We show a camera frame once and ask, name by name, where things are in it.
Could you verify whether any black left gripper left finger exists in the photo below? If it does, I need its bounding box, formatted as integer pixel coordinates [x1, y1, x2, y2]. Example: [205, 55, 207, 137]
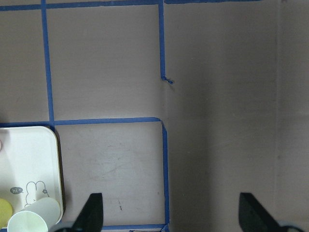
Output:
[71, 193, 103, 232]

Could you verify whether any white rabbit print tray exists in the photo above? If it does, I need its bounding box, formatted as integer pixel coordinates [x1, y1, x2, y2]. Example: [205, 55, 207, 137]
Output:
[0, 126, 64, 223]

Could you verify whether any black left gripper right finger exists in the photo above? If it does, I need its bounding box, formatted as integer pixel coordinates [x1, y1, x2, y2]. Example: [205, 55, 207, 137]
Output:
[239, 192, 285, 232]

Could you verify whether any pale green plastic cup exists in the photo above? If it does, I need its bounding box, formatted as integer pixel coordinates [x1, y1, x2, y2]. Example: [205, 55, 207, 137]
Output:
[7, 197, 61, 232]

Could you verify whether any yellow plastic cup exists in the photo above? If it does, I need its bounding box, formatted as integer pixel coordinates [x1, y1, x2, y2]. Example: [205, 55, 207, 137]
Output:
[0, 198, 13, 228]

